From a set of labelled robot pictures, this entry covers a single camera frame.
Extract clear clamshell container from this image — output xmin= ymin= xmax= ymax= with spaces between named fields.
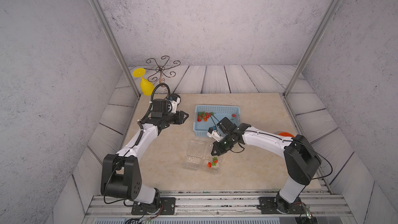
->
xmin=203 ymin=143 xmax=221 ymax=174
xmin=183 ymin=140 xmax=207 ymax=171

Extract right aluminium frame post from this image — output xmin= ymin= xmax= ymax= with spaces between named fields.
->
xmin=283 ymin=0 xmax=342 ymax=99

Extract bronze wire glass rack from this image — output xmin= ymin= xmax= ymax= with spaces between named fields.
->
xmin=145 ymin=55 xmax=181 ymax=85

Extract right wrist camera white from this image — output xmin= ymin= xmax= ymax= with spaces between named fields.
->
xmin=207 ymin=126 xmax=222 ymax=142

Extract orange plastic bowl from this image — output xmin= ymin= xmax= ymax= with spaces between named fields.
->
xmin=278 ymin=132 xmax=295 ymax=138

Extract light blue plastic basket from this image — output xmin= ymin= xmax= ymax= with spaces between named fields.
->
xmin=193 ymin=105 xmax=240 ymax=138

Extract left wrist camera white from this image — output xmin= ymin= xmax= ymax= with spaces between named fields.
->
xmin=170 ymin=94 xmax=181 ymax=114

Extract strawberries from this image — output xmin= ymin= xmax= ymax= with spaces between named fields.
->
xmin=206 ymin=157 xmax=219 ymax=168

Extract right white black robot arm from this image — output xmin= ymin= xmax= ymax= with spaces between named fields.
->
xmin=207 ymin=122 xmax=321 ymax=214

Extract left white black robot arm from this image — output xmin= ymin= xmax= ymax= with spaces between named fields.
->
xmin=101 ymin=94 xmax=189 ymax=208

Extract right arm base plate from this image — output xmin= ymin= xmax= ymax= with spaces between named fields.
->
xmin=257 ymin=197 xmax=305 ymax=215

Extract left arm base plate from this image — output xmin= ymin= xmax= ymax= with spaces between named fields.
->
xmin=131 ymin=197 xmax=176 ymax=216

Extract strawberry cluster left basket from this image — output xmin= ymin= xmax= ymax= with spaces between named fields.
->
xmin=197 ymin=112 xmax=214 ymax=122

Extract aluminium frame post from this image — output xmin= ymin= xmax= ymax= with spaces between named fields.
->
xmin=283 ymin=0 xmax=342 ymax=99
xmin=89 ymin=0 xmax=141 ymax=98

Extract left aluminium frame post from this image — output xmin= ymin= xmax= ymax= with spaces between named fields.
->
xmin=89 ymin=0 xmax=141 ymax=98

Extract yellow plastic wine glass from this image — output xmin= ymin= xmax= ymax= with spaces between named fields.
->
xmin=133 ymin=68 xmax=154 ymax=96

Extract aluminium mounting rail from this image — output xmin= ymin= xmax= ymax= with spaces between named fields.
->
xmin=81 ymin=192 xmax=355 ymax=224

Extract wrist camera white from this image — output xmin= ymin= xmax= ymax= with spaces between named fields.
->
xmin=207 ymin=126 xmax=222 ymax=142
xmin=170 ymin=94 xmax=181 ymax=114

